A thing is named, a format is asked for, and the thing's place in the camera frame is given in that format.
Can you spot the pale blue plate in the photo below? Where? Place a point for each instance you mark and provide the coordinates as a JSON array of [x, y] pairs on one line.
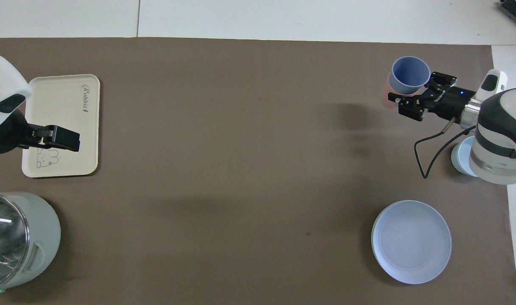
[[411, 241]]

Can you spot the blue plastic cup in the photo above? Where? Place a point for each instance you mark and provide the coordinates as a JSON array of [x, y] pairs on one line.
[[409, 73]]

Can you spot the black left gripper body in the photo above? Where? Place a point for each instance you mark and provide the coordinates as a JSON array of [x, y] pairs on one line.
[[7, 135]]

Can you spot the light blue bowl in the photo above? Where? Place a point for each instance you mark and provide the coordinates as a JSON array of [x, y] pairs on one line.
[[461, 156]]

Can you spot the brown table mat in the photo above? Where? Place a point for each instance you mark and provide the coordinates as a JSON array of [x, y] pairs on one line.
[[241, 169]]

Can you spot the cream rabbit print tray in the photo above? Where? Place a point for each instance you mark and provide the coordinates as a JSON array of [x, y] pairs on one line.
[[62, 106]]

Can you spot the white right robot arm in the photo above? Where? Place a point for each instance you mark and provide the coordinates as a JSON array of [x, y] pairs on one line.
[[501, 131]]

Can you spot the pink plastic cup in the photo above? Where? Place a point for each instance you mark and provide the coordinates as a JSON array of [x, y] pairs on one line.
[[386, 95]]

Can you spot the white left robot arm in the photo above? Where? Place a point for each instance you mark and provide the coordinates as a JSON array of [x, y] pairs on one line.
[[1, 87]]

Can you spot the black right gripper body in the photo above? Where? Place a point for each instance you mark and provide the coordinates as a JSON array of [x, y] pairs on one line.
[[448, 103]]

